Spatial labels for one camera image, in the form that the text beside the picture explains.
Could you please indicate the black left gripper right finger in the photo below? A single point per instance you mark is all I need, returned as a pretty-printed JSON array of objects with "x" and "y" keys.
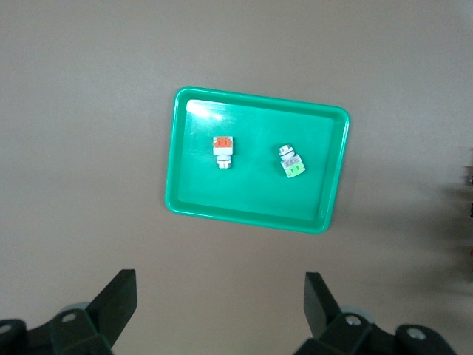
[{"x": 321, "y": 310}]

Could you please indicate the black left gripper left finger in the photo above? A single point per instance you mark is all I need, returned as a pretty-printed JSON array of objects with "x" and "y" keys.
[{"x": 114, "y": 307}]

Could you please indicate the pushbutton switch with green block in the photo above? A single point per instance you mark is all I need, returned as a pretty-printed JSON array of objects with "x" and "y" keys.
[{"x": 292, "y": 166}]

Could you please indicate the pushbutton switch with orange block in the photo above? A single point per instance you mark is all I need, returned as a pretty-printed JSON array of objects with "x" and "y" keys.
[{"x": 222, "y": 148}]

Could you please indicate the green plastic tray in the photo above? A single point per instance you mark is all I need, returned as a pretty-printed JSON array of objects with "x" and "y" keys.
[{"x": 255, "y": 196}]

